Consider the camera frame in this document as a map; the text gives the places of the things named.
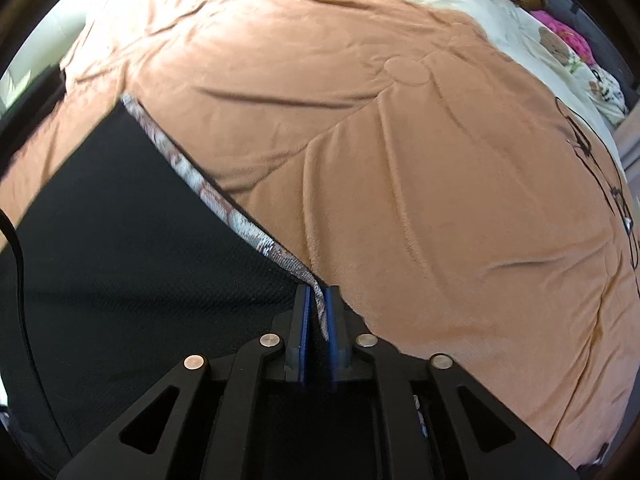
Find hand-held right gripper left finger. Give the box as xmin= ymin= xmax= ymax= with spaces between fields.
xmin=56 ymin=285 xmax=314 ymax=480

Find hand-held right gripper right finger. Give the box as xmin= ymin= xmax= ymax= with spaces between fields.
xmin=322 ymin=285 xmax=581 ymax=480

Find black pants with patterned lining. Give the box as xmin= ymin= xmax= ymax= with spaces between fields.
xmin=0 ymin=92 xmax=432 ymax=480

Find orange fleece blanket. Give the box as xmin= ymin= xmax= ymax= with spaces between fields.
xmin=0 ymin=0 xmax=640 ymax=467

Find cream duvet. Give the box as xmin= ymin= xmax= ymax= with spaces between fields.
xmin=395 ymin=0 xmax=626 ymax=128

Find bear print pillow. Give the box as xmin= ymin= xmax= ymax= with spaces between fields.
xmin=534 ymin=22 xmax=603 ymax=92

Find white cloth with black print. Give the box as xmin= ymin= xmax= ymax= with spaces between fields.
xmin=586 ymin=66 xmax=629 ymax=122

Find pink fluffy blanket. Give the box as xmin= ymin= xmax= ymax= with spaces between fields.
xmin=530 ymin=9 xmax=597 ymax=67

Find white padded bench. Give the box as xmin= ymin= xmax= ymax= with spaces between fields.
xmin=0 ymin=7 xmax=92 ymax=111

